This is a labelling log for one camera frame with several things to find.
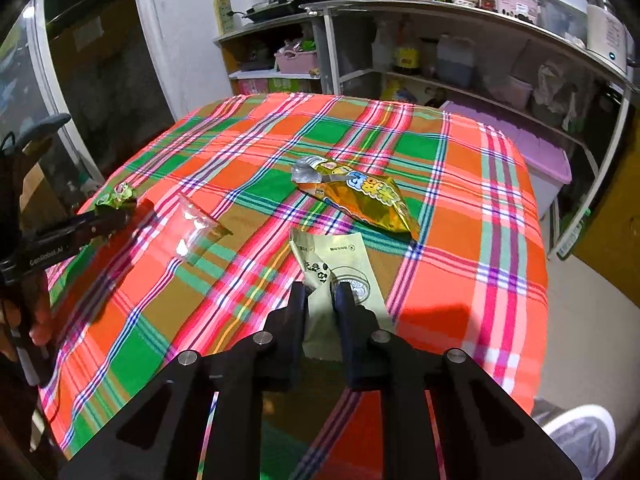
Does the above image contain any white trash bin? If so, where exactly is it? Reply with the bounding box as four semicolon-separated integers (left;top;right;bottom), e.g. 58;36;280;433
532;404;617;480

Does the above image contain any golden snack bag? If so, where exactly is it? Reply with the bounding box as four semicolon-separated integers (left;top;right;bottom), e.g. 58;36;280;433
291;156;421;241

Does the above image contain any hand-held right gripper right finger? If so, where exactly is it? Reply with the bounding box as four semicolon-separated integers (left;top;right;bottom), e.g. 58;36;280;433
331;281;583;480

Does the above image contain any clear plastic wrapper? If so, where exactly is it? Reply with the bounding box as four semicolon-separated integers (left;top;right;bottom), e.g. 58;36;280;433
172;195;234;259

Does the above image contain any clear storage container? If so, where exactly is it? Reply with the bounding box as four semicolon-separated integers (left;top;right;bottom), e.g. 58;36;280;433
537;0;589;44

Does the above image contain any crumpled white plastic bag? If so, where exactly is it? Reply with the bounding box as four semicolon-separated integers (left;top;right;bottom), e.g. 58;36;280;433
537;60;584;131

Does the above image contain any dark bottle yellow label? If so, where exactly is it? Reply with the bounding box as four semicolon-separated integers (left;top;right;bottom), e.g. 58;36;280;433
394;35;421;76

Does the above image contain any white electric kettle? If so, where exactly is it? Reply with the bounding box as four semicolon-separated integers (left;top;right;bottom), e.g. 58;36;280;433
580;0;639;74

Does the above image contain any small green wrapper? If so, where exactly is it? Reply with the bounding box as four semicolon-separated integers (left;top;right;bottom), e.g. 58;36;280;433
95;182;139;211

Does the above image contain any purple storage box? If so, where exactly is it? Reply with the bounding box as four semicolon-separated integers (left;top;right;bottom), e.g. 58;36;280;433
440;100;574;222

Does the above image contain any pink printed carton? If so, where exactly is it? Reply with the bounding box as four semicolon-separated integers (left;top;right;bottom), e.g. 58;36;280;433
235;77;274;96

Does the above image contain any pale green food packet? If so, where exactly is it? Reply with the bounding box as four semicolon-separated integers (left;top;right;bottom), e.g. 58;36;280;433
289;226;388;361

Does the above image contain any yellow power strip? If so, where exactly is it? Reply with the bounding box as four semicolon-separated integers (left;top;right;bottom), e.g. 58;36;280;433
214;0;235;36

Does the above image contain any metal kitchen rack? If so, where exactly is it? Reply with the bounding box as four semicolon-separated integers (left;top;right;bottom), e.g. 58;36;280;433
300;0;640;261

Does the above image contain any white wooden shelf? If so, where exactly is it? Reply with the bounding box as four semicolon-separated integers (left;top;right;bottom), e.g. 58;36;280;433
215;12;327;96

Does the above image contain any white plastic jug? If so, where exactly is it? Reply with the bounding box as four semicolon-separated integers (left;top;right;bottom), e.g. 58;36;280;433
436;35;476;89

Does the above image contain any pink chopstick holder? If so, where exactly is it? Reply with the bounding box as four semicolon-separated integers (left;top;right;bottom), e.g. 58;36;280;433
494;0;539;21

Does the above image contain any green printed carton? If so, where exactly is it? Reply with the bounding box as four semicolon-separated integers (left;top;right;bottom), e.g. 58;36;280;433
267;76;321;95

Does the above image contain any pink plastic basket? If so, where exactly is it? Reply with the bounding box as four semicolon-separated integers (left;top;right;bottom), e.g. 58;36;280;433
275;50;321;75

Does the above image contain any plaid tablecloth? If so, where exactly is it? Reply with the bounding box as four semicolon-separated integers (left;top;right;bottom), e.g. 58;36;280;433
40;92;551;480

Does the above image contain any dark grey cloth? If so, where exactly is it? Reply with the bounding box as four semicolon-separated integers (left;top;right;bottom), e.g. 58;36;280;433
20;112;73;149

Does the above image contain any person's left hand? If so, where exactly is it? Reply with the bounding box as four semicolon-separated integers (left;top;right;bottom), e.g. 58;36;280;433
0;272;53;361

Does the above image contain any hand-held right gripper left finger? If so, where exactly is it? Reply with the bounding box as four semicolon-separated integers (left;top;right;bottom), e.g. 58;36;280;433
60;281;311;480

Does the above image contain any yellow wooden door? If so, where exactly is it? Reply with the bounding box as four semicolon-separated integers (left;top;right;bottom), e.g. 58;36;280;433
570;170;640;283

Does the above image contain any black induction cooker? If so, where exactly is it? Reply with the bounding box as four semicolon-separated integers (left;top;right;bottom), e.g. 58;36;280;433
242;0;342;24

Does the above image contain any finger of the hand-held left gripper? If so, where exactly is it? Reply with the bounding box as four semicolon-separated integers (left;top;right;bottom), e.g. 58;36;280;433
70;207;134;247

